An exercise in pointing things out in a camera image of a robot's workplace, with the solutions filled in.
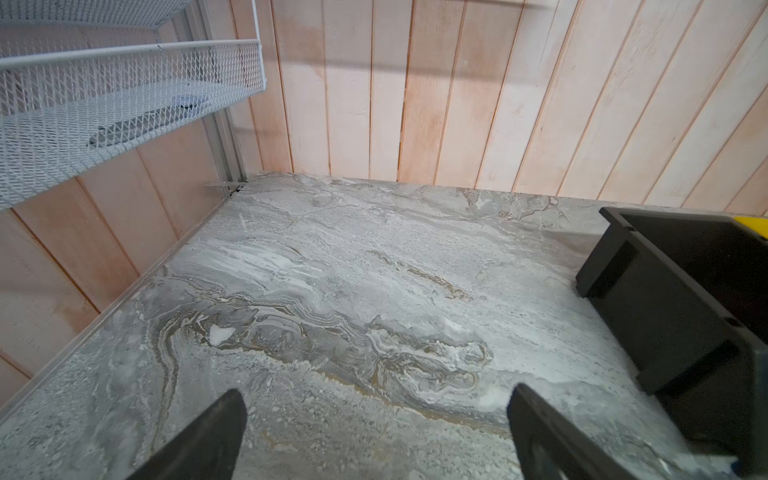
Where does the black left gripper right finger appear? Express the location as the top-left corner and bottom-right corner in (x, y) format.
(506, 383), (634, 479)

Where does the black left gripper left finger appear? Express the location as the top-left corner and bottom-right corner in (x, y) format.
(128, 389), (247, 480)

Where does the black plastic bin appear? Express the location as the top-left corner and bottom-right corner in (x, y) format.
(576, 207), (767, 476)

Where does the yellow plastic bin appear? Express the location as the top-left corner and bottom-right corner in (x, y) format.
(734, 216), (768, 239)

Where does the white wire mesh shelf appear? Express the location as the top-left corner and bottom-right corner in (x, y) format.
(1, 1), (267, 209)

